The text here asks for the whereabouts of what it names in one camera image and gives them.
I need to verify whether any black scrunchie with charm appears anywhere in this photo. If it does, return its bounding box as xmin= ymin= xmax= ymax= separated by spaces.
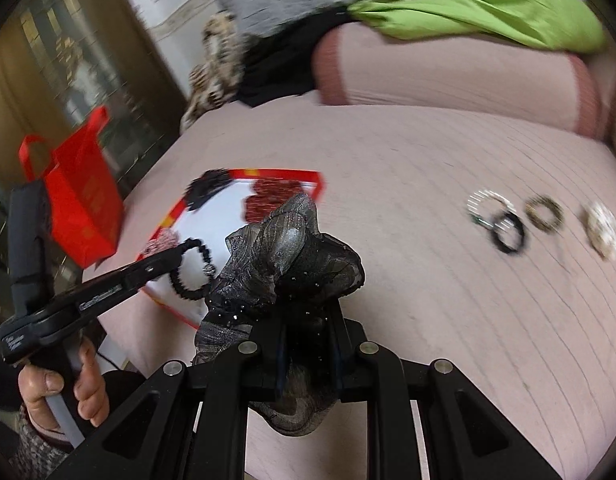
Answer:
xmin=168 ymin=238 xmax=217 ymax=301

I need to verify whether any red white gingham scrunchie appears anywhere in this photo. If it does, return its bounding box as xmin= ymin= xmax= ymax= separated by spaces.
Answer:
xmin=141 ymin=228 xmax=180 ymax=258

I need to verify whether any grey sheer organza scrunchie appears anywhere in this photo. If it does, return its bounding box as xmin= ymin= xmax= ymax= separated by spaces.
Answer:
xmin=193 ymin=194 xmax=366 ymax=437

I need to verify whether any red dotted scrunchie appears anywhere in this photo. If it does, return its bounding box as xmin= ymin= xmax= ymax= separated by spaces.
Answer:
xmin=243 ymin=179 xmax=310 ymax=223

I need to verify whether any black claw hair clip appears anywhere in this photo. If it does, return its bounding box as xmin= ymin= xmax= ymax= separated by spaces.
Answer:
xmin=183 ymin=168 xmax=233 ymax=211

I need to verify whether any checkered sleeve left forearm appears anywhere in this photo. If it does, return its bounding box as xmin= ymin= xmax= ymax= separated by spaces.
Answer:
xmin=9 ymin=405 xmax=70 ymax=480

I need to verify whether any person's left hand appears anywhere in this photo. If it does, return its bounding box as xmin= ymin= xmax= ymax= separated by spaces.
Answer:
xmin=16 ymin=335 xmax=112 ymax=432

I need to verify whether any red gift bag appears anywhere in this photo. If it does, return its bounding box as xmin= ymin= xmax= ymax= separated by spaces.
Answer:
xmin=18 ymin=106 xmax=124 ymax=269

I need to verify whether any red box white interior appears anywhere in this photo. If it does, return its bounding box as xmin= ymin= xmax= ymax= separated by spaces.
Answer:
xmin=135 ymin=167 xmax=327 ymax=332

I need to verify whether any wooden glass panel door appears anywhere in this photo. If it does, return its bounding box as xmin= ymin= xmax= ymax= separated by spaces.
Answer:
xmin=0 ymin=0 xmax=190 ymax=281

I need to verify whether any leopard print cloth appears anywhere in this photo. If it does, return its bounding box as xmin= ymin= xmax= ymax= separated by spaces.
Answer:
xmin=180 ymin=11 xmax=244 ymax=133

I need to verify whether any black garment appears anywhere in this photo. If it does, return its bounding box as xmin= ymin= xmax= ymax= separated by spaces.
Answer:
xmin=234 ymin=6 xmax=354 ymax=107

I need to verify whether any pink rolled bolster cushion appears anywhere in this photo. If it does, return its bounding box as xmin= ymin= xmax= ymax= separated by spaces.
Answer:
xmin=312 ymin=23 xmax=601 ymax=138

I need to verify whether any lime green cloth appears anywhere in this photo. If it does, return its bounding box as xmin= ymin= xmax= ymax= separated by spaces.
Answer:
xmin=348 ymin=0 xmax=605 ymax=54

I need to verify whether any white dotted scrunchie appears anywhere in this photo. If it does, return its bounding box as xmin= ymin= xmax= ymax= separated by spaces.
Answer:
xmin=584 ymin=202 xmax=616 ymax=261

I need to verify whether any pearl bracelet green bead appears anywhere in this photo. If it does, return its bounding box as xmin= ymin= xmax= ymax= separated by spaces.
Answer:
xmin=465 ymin=188 xmax=517 ymax=231

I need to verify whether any plain black hair tie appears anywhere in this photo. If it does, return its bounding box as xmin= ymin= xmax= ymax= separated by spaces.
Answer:
xmin=489 ymin=211 xmax=528 ymax=256

